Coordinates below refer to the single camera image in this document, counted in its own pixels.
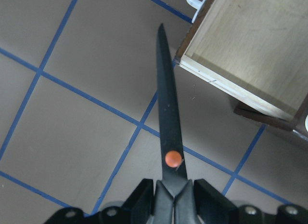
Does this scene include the orange handled black scissors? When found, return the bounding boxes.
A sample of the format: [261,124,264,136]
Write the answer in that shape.
[153,24,200,224]

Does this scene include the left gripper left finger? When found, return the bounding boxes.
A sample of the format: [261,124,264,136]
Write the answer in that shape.
[45,179,154,224]

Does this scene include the brown paper table mat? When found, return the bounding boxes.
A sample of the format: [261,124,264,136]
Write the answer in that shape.
[0,0,308,224]

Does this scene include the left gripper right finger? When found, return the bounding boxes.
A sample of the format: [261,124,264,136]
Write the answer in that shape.
[193,179,308,224]

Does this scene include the wooden drawer with white handle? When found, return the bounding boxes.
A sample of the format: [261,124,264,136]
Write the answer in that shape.
[174,0,308,121]

